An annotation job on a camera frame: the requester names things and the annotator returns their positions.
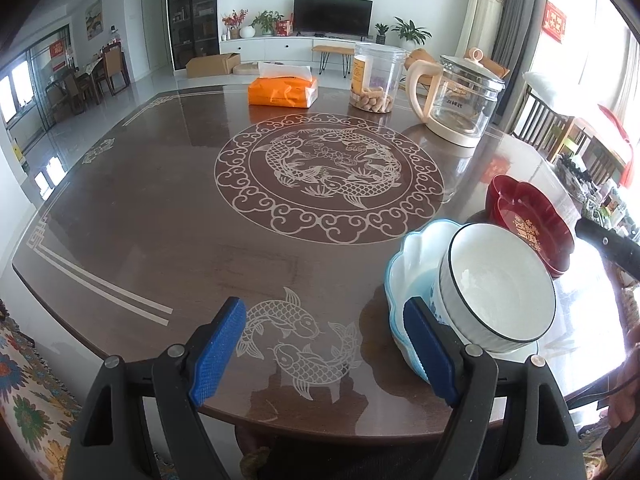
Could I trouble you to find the white pillow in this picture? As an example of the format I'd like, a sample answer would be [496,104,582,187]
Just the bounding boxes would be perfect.
[522,71,562,99]

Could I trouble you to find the person's right hand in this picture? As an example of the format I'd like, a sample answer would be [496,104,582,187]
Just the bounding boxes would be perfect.
[606,322,640,428]

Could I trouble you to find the orange lounge chair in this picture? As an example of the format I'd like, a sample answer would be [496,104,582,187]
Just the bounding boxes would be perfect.
[405,49,511,96]

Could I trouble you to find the ribbed white bowl dark rim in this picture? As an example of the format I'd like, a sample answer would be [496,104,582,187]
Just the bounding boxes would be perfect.
[439,222,557,353]

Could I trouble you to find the grey curtain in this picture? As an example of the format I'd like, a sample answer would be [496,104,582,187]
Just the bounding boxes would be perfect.
[500,0,551,61]

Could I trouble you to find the large green potted plant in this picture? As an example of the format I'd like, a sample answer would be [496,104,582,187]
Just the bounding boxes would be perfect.
[391,16,432,46]

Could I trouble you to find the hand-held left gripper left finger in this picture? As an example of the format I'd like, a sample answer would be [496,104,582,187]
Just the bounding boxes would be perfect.
[62,296,248,480]

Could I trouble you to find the black television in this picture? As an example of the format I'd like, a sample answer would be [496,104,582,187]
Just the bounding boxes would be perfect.
[293,0,374,37]

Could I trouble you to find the red cloth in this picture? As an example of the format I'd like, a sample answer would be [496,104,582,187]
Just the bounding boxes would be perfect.
[597,105,637,186]

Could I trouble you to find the bushy green potted plant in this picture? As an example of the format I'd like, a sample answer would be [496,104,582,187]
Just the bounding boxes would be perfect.
[251,10,285,37]

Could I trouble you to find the wooden slatted bench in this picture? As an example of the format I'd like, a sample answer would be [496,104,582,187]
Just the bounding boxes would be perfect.
[510,85,628,171]

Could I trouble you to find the floral sofa cover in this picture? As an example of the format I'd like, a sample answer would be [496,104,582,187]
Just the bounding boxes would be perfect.
[0,310,83,480]

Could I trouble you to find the clear plastic snack jar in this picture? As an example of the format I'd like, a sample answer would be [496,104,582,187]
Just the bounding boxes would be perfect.
[348,43,407,113]

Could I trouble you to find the cardboard box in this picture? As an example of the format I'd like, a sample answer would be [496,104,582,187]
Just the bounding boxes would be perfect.
[186,52,242,78]

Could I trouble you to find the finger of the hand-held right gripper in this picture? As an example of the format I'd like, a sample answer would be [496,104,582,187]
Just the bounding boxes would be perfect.
[575,217,640,278]

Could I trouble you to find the glass kettle with cream handle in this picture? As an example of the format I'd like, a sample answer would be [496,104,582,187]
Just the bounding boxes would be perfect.
[404,48,506,148]

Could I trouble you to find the covered standing air conditioner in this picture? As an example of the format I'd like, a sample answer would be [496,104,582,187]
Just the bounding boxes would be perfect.
[455,0,507,58]

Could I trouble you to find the white bowl with blue flowers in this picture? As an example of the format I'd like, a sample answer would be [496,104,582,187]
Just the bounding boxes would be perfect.
[431,255,481,333]

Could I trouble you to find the red flowers in vase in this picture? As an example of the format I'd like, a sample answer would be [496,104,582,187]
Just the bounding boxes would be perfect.
[221,8,249,41]

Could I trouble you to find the wooden bench with metal legs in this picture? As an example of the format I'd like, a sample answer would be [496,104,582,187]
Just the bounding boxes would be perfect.
[312,45,357,78]

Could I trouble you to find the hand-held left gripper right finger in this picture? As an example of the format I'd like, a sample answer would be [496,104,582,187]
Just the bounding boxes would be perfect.
[402,296,587,480]

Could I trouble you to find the scalloped white and blue bowl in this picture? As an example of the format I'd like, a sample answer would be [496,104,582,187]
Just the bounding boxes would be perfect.
[384,219,541,372]

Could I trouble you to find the orange tissue pack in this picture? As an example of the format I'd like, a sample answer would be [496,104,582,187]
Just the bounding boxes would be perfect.
[247,61,319,109]

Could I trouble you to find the basket of cosmetics bottles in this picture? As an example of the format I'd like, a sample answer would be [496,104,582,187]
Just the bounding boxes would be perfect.
[557,152,640,241]

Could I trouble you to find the black glass display cabinet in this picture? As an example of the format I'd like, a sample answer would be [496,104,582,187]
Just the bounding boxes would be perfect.
[166,0,219,72]

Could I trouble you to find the white TV cabinet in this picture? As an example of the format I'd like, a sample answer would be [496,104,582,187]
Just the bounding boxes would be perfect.
[220,35,401,68]

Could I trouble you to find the wooden dining chair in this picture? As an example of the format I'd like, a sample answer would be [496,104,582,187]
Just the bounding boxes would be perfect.
[102,45,131,96]

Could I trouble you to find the framed wall picture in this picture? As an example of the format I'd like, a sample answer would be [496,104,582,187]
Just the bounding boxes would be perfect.
[86,0,103,41]

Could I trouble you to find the red wall decoration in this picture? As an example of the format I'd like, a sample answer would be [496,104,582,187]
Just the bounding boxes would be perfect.
[542,0,568,43]

